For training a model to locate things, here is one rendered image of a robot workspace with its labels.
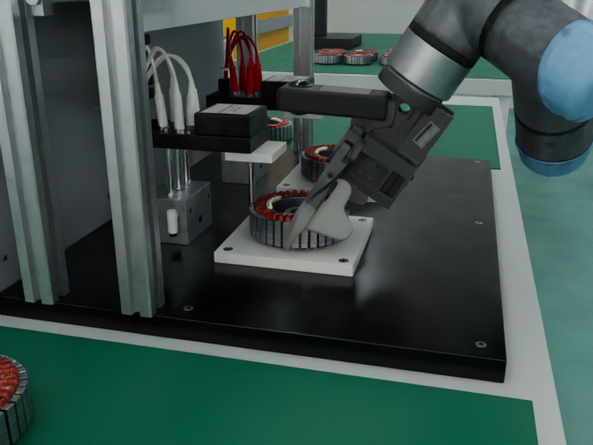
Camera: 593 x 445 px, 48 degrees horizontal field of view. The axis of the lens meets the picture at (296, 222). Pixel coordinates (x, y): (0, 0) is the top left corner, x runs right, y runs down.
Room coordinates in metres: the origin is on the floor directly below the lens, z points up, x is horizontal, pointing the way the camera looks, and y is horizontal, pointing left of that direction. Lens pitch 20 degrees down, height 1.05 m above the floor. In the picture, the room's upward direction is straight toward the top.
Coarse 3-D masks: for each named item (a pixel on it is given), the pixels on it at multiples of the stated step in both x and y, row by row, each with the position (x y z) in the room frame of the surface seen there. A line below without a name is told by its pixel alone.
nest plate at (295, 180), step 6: (300, 168) 0.98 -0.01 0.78; (294, 174) 0.94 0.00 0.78; (300, 174) 0.94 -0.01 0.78; (282, 180) 0.91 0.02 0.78; (288, 180) 0.91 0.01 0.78; (294, 180) 0.91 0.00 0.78; (300, 180) 0.91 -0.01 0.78; (306, 180) 0.91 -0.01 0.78; (276, 186) 0.88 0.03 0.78; (282, 186) 0.88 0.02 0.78; (288, 186) 0.88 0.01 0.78; (294, 186) 0.88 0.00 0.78; (300, 186) 0.88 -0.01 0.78; (306, 186) 0.88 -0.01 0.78; (312, 186) 0.88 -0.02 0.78
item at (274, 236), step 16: (288, 192) 0.74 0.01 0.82; (304, 192) 0.74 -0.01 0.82; (256, 208) 0.68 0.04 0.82; (272, 208) 0.70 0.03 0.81; (288, 208) 0.71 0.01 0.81; (256, 224) 0.67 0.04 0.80; (272, 224) 0.65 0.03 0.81; (272, 240) 0.65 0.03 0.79; (304, 240) 0.64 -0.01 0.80; (320, 240) 0.65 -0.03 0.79; (336, 240) 0.66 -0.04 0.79
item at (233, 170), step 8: (224, 160) 0.94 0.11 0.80; (224, 168) 0.94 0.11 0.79; (232, 168) 0.93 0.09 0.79; (240, 168) 0.93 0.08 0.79; (256, 168) 0.94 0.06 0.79; (264, 168) 0.98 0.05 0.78; (224, 176) 0.94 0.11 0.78; (232, 176) 0.93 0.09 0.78; (240, 176) 0.93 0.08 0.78; (256, 176) 0.94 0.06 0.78; (248, 184) 0.93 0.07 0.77
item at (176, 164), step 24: (168, 120) 0.77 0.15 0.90; (216, 120) 0.69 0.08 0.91; (240, 120) 0.68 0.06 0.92; (264, 120) 0.73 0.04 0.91; (168, 144) 0.70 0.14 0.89; (192, 144) 0.69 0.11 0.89; (216, 144) 0.69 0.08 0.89; (240, 144) 0.68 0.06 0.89; (264, 144) 0.72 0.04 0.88; (168, 168) 0.71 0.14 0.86; (168, 192) 0.71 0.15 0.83
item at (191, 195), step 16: (160, 192) 0.72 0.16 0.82; (176, 192) 0.72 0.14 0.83; (192, 192) 0.72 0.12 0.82; (208, 192) 0.76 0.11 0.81; (160, 208) 0.70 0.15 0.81; (176, 208) 0.70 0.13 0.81; (192, 208) 0.71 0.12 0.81; (208, 208) 0.76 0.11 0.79; (160, 224) 0.70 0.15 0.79; (192, 224) 0.71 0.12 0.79; (208, 224) 0.75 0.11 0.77; (176, 240) 0.70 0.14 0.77; (192, 240) 0.70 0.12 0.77
